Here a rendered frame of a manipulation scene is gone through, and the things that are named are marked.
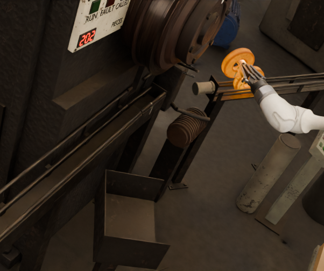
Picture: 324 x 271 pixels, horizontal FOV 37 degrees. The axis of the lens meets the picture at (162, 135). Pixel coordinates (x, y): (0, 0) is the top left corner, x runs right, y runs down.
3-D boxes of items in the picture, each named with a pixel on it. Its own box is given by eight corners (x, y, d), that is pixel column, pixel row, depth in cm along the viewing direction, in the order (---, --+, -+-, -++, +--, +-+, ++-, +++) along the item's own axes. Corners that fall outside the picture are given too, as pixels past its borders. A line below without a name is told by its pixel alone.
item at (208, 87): (190, 89, 227) (194, 79, 223) (206, 87, 231) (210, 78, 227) (196, 98, 223) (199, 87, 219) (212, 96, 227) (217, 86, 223)
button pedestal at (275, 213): (252, 221, 270) (310, 143, 231) (266, 198, 288) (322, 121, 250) (277, 238, 267) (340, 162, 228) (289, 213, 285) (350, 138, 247)
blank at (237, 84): (231, 74, 228) (234, 78, 226) (260, 60, 230) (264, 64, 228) (233, 95, 241) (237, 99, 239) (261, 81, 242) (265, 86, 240)
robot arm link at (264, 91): (271, 108, 212) (264, 98, 215) (282, 92, 206) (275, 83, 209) (255, 108, 207) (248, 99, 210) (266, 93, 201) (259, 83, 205)
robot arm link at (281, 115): (253, 106, 205) (269, 113, 214) (272, 134, 196) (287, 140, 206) (272, 88, 200) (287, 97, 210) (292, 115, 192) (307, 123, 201)
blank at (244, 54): (228, 47, 214) (231, 52, 212) (256, 47, 221) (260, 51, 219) (216, 74, 225) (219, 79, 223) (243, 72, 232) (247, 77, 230)
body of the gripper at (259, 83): (250, 98, 210) (240, 83, 215) (265, 98, 214) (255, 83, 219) (259, 85, 205) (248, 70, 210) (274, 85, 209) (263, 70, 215)
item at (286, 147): (232, 205, 274) (276, 139, 242) (240, 193, 283) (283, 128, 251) (251, 217, 272) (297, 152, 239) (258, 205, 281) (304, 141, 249)
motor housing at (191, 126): (135, 193, 255) (170, 119, 222) (155, 172, 272) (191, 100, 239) (155, 208, 253) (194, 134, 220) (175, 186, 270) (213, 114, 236)
